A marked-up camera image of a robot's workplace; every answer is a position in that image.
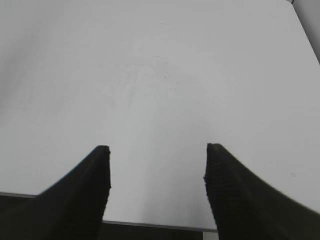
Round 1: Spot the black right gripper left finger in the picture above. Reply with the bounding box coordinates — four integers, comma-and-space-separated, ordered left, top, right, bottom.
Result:
0, 145, 111, 240

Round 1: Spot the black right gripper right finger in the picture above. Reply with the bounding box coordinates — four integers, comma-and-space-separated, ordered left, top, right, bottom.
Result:
203, 143, 320, 240

